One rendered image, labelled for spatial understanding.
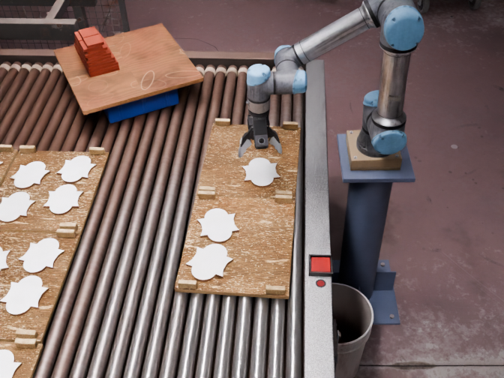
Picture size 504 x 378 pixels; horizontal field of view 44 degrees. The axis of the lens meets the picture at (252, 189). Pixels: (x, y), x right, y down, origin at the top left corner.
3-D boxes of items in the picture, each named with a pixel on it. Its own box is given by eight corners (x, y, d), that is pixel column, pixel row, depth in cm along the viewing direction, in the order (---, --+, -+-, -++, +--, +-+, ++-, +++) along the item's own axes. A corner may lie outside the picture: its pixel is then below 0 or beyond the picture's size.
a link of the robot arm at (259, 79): (273, 75, 197) (246, 76, 197) (273, 103, 205) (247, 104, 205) (271, 61, 203) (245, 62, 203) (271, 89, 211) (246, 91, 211)
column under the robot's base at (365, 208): (388, 261, 318) (415, 124, 258) (400, 325, 290) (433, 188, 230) (313, 261, 319) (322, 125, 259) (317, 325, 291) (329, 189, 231)
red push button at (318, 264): (329, 259, 201) (330, 256, 200) (330, 274, 197) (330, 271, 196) (310, 259, 202) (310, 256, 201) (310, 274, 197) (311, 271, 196)
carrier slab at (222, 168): (301, 130, 249) (301, 127, 248) (295, 203, 219) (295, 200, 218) (213, 126, 252) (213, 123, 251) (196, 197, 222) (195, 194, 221)
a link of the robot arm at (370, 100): (390, 113, 239) (393, 83, 229) (398, 135, 229) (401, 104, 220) (358, 116, 239) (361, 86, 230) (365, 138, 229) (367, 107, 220)
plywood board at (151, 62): (162, 26, 290) (161, 22, 289) (203, 81, 257) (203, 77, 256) (54, 53, 275) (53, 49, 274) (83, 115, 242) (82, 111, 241)
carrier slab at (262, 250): (295, 203, 219) (295, 200, 218) (289, 299, 190) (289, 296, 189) (196, 198, 222) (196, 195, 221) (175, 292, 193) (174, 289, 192)
